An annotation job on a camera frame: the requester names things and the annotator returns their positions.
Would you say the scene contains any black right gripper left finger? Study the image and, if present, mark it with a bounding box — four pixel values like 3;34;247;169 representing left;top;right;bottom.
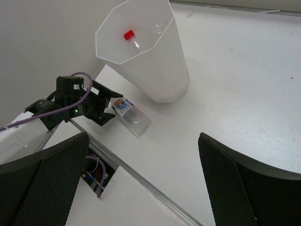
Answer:
0;132;89;226

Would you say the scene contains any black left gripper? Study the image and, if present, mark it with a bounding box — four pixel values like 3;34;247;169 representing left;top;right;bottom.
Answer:
47;80;123;126

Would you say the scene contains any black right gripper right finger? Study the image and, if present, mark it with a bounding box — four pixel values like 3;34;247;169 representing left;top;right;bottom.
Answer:
198;133;301;226

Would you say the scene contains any blue orange label plastic bottle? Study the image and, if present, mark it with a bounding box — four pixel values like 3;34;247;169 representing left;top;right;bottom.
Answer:
110;97;151;137

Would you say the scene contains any red label plastic bottle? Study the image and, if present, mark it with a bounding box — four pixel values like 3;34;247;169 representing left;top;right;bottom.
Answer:
123;30;149;54

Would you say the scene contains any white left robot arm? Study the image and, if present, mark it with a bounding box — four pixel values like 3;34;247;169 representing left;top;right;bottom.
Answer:
0;76;122;164

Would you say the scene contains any white octagonal plastic bin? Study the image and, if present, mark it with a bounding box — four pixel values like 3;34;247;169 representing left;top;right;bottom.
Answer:
95;0;190;103

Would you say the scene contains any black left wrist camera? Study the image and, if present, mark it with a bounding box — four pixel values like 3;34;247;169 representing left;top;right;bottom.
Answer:
55;76;84;97

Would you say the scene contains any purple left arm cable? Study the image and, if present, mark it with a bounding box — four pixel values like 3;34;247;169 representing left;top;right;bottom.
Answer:
0;72;94;132

